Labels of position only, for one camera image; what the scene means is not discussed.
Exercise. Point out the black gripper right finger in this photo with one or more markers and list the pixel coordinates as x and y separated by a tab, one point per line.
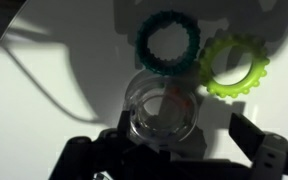
246	135

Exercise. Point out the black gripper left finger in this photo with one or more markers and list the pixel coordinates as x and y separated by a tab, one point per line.
123	127

